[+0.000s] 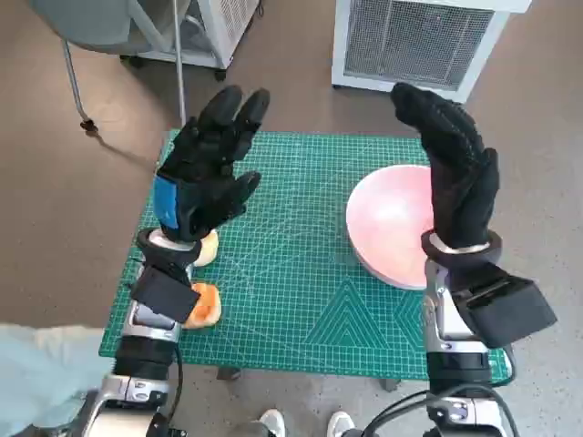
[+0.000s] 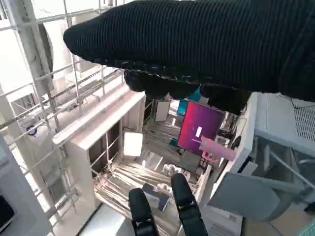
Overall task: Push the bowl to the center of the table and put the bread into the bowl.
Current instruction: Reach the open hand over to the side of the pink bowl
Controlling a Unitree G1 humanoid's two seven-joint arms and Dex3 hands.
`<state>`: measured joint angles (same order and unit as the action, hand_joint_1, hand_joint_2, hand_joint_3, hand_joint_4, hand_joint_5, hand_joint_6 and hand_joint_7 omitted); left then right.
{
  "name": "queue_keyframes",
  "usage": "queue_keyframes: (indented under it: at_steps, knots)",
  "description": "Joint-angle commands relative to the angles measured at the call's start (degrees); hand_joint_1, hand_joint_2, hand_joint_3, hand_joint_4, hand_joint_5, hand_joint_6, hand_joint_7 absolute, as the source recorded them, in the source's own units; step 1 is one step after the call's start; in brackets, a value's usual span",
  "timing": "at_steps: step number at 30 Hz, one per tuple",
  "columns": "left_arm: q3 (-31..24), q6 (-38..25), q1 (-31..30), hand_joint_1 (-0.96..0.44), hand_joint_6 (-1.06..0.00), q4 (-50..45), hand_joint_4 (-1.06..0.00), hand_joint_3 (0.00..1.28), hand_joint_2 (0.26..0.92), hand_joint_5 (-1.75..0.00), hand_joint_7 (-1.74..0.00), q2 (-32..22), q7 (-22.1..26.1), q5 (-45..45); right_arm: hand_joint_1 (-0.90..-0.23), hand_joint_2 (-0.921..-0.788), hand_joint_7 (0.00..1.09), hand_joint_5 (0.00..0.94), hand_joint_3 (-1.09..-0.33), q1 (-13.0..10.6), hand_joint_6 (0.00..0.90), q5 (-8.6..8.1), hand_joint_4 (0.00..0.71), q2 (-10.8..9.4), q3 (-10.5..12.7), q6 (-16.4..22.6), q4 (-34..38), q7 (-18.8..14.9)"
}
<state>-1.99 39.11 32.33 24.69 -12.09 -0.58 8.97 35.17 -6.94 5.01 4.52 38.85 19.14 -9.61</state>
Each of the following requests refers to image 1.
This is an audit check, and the person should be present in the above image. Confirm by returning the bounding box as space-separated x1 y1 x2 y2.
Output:
0 321 105 432

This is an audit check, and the green cutting mat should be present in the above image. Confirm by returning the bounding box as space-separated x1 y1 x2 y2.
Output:
98 129 514 381

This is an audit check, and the round cream bread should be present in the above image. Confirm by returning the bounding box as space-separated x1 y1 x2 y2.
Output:
193 229 220 269

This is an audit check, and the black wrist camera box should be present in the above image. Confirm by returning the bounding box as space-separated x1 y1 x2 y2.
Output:
453 263 559 350
130 265 202 327

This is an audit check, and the long orange bread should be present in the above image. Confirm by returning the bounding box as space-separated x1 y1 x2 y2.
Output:
181 281 224 331

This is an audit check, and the grey chair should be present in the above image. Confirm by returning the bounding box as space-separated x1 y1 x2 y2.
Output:
29 0 192 134

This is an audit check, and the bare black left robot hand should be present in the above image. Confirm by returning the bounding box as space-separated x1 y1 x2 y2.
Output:
152 85 271 242

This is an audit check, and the white mesh-front cabinet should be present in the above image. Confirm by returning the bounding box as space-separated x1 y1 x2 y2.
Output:
331 0 534 104

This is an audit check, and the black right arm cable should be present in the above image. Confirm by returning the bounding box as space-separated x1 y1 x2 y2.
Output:
363 391 432 437

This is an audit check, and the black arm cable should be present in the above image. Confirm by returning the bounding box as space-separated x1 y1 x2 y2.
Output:
169 348 186 418
363 391 432 437

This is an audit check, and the white louvred cabinet on casters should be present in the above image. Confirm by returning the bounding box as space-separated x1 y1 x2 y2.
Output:
120 0 263 83

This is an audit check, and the thin metal pole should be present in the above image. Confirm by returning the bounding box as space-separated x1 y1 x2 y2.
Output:
171 0 189 129

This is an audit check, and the white shoe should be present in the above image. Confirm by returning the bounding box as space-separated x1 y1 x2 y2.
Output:
259 408 287 437
327 411 357 437

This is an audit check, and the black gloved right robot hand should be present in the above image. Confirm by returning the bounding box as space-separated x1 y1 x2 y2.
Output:
391 83 502 251

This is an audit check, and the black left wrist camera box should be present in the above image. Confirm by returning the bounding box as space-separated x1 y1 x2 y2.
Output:
130 265 202 327

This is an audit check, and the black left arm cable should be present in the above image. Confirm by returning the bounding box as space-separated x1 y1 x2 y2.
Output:
169 348 186 418

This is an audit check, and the pink bowl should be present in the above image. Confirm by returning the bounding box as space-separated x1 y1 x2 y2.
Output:
344 164 438 291

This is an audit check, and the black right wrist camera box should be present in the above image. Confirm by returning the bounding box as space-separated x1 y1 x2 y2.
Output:
453 263 559 350

